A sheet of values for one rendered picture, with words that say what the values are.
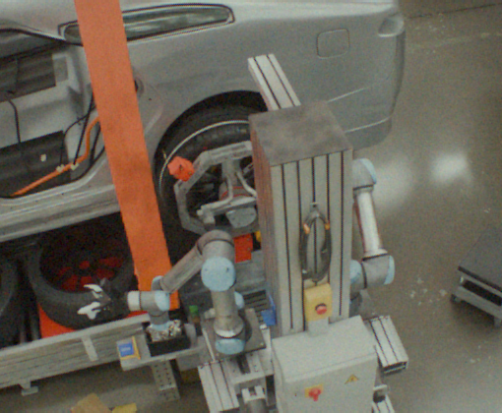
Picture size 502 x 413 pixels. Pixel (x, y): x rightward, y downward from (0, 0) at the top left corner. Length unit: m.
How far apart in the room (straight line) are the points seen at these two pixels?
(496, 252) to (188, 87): 1.90
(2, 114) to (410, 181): 2.63
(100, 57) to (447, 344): 2.50
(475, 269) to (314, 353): 1.68
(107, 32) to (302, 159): 0.95
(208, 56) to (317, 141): 1.39
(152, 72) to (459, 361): 2.21
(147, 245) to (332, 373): 1.17
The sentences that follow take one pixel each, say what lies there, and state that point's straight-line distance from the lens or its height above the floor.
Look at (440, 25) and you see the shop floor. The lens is 6.91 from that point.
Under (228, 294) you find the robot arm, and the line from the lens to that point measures 2.95.
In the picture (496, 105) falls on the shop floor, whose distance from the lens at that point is 6.02.
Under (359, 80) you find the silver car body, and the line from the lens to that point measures 4.03.
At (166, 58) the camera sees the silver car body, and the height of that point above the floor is 1.58.
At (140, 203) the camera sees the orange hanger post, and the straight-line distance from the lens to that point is 3.40.
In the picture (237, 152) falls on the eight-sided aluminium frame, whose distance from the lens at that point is 3.76.
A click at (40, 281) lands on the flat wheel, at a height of 0.50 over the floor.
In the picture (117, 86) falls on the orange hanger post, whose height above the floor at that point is 1.86.
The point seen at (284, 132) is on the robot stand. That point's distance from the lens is 2.41.
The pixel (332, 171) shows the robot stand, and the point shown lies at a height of 1.96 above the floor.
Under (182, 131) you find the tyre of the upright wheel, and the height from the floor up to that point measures 1.14.
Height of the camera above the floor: 3.55
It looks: 44 degrees down
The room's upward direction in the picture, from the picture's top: 6 degrees counter-clockwise
